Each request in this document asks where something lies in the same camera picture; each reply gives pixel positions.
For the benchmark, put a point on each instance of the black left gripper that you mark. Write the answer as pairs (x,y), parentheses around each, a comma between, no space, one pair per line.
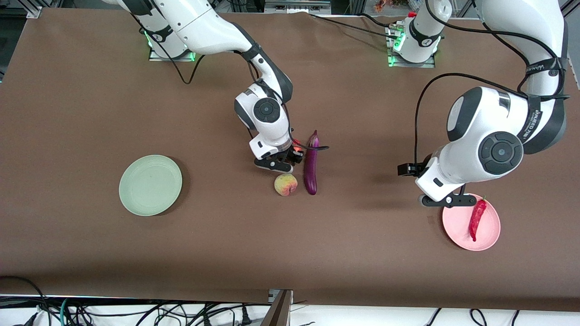
(425,166)

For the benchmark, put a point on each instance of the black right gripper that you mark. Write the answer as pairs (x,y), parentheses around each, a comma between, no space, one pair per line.
(290,156)

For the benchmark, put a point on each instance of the red apple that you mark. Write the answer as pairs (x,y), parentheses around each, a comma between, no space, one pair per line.
(297,145)

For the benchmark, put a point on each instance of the purple eggplant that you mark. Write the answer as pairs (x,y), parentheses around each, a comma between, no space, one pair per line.
(311,172)

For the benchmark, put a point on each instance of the yellow pink peach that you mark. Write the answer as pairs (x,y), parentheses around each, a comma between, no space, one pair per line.
(285,184)

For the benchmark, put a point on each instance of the red chili pepper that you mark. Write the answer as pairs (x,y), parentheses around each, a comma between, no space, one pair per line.
(476,222)

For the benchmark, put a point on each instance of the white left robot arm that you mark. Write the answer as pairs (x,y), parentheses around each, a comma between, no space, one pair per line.
(498,127)

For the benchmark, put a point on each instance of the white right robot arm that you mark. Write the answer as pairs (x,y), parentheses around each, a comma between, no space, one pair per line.
(204,27)

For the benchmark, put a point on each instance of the brown table cover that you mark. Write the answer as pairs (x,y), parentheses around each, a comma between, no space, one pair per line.
(272,249)

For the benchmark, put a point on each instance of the pink plate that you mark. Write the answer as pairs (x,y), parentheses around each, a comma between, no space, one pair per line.
(489,226)

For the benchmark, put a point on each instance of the light green plate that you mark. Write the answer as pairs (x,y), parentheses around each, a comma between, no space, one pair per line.
(149,185)

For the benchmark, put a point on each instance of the grey power strip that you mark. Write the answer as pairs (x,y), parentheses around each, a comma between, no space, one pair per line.
(294,6)

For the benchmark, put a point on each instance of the black power plug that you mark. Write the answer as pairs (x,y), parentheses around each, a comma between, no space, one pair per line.
(245,316)

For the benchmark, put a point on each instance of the colourful toy pile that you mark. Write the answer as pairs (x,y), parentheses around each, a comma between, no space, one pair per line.
(383,4)

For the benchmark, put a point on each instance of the aluminium profile post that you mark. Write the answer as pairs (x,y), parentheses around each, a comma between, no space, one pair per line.
(278,312)

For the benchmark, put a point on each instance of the small aluminium corner bracket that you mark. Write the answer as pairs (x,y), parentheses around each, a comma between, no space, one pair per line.
(34,12)

